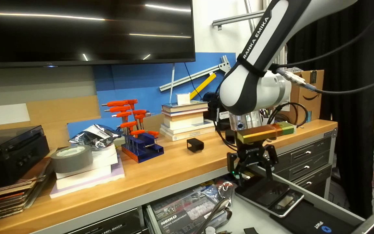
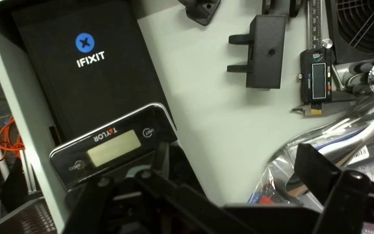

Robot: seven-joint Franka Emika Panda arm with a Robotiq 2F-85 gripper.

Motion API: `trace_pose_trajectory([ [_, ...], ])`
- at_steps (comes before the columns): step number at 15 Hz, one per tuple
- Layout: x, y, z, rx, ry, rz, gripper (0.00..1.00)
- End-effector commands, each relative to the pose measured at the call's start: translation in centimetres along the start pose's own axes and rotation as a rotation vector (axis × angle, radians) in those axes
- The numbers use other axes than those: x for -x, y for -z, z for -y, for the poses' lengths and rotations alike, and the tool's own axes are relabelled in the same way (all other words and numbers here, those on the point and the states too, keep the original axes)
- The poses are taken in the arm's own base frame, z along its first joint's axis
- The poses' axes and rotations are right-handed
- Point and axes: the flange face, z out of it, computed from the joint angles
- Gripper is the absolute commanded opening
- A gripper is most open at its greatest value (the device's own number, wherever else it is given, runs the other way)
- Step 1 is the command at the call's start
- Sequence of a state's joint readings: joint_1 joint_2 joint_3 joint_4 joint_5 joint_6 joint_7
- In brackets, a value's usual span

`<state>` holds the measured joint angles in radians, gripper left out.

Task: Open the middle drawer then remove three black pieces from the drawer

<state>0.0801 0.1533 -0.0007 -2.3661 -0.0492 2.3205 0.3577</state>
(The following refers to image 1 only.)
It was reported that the stack of thin boards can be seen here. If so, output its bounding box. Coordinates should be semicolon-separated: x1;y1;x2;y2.
0;157;54;225

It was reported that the grey duct tape roll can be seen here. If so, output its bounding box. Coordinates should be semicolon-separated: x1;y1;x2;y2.
49;144;94;175

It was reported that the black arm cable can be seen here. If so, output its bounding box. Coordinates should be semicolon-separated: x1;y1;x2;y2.
268;0;374;96

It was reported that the silver aluminium frame bracket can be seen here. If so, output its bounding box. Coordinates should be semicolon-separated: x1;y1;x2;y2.
158;54;238;93

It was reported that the pale purple board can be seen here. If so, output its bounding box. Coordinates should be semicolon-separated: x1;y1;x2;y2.
47;162;125;200

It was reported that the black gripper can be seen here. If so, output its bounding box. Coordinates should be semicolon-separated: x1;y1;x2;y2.
225;144;280;183

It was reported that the black wide cabinet drawer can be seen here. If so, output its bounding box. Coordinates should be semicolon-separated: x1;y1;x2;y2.
144;166;374;234

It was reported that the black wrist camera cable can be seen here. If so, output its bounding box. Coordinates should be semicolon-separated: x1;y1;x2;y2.
266;101;308;130

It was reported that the small white box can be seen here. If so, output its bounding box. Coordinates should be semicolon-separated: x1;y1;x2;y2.
176;92;192;106

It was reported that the black tall cabinet drawer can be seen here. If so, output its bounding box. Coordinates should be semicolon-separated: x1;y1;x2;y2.
296;166;332;205

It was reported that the silver wall rail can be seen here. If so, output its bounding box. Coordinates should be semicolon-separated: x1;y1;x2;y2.
210;6;268;31

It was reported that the black wall monitor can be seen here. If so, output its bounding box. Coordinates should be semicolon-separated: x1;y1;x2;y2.
0;0;196;69

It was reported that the orange T-handle hex key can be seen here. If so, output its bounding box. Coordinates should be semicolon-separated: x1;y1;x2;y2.
131;108;150;131
129;128;160;140
110;110;134;122
101;99;129;109
107;105;133;115
118;121;138;131

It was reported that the clear plastic parts bag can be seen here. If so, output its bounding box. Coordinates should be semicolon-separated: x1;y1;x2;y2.
150;179;237;234

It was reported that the large white book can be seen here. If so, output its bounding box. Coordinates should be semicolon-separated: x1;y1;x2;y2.
158;118;218;143

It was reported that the brown cardboard box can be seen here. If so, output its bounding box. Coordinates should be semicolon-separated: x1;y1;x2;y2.
289;69;325;126

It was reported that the black flat case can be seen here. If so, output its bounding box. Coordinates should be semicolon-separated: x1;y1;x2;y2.
234;174;306;219

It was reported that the black box blue logo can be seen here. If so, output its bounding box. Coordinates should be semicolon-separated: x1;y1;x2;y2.
276;206;358;234

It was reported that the black curtain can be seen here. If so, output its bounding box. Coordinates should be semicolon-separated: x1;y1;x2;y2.
286;0;374;219

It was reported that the crumpled silver foil bag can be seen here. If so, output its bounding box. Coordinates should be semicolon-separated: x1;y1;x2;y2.
67;123;120;152

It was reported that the black bag white label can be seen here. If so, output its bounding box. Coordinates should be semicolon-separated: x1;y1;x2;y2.
201;91;231;132

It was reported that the black hard case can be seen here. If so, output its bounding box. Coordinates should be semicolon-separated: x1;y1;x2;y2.
0;125;50;192

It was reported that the black tool cabinet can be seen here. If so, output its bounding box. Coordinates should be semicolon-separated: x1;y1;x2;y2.
34;128;338;234

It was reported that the white paper sheet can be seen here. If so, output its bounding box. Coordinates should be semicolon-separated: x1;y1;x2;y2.
0;102;31;128

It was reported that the yellow spirit level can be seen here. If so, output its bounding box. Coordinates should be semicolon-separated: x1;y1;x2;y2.
188;71;218;101

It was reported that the brown cardboard panel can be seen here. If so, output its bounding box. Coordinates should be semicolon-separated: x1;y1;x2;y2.
24;95;101;152

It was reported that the blue foam board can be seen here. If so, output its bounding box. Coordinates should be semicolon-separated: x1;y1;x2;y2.
66;52;238;140

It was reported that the thick white book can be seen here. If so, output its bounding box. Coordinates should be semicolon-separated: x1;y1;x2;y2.
160;110;206;131

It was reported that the yellow wrist camera box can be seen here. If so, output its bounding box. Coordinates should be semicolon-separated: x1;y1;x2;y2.
236;121;297;145

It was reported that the dark cover book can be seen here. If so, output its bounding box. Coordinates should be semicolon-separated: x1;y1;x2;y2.
159;100;209;114

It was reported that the black narrow cabinet drawer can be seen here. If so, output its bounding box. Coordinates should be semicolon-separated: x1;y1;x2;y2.
276;135;333;167
281;151;332;183

